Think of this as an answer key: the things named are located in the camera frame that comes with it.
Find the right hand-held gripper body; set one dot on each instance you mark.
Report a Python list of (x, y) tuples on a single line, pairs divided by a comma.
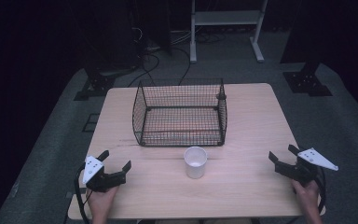
[(307, 166)]

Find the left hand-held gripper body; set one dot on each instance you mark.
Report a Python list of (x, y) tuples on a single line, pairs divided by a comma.
[(97, 174)]

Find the white cup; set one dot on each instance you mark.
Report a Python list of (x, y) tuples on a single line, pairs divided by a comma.
[(195, 162)]

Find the person's left hand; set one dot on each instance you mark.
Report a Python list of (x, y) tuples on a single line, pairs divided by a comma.
[(101, 200)]

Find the person's right hand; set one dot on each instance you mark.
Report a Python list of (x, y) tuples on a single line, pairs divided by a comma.
[(306, 196)]

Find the white metal stand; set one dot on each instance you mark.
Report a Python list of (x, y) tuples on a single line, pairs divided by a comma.
[(227, 28)]

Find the black stand base plate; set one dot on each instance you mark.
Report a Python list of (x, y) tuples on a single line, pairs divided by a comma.
[(94, 85), (307, 83)]

